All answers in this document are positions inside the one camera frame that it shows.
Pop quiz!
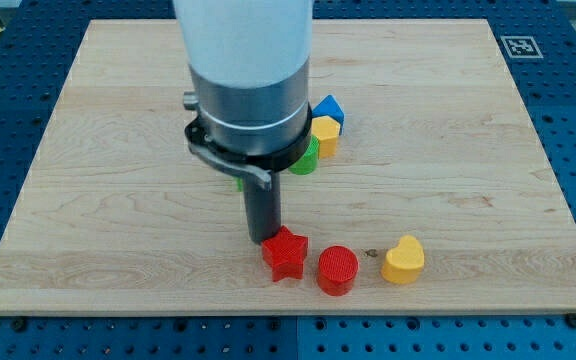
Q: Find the yellow heart block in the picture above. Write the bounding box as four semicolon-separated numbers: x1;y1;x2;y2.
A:
380;235;425;285

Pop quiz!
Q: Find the yellow pentagon block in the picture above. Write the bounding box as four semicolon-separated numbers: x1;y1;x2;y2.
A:
311;116;341;158

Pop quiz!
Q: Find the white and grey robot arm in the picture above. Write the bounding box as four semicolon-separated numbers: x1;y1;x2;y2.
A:
173;0;313;244

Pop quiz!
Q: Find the light wooden board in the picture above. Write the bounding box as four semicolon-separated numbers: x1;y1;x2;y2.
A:
0;20;576;317

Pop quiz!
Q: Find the blue block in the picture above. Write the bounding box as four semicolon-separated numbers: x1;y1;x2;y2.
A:
312;94;345;134

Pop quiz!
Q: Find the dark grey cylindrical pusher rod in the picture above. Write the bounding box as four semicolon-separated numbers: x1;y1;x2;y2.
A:
243;172;281;245

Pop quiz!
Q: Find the black white fiducial marker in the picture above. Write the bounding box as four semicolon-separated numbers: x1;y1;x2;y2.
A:
501;35;543;59

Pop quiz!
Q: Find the black clamp ring with lever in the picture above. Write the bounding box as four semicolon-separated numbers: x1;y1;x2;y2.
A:
184;103;312;190

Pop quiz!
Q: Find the green cylinder block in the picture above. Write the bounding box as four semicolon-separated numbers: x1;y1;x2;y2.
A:
289;135;319;175

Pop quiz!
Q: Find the red star block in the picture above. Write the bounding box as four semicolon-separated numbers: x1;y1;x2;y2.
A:
261;226;309;282

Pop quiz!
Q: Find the red cylinder block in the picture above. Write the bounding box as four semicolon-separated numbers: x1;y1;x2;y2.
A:
317;245;359;296

